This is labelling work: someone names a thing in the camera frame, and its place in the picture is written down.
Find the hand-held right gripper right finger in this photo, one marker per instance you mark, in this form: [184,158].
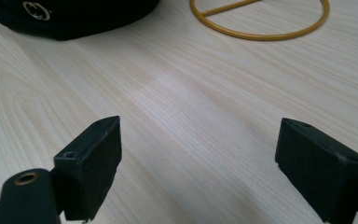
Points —
[320,168]

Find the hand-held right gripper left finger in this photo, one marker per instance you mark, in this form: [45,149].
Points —
[88,168]

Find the black hat with metal emblem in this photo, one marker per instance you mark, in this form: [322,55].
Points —
[74,15]

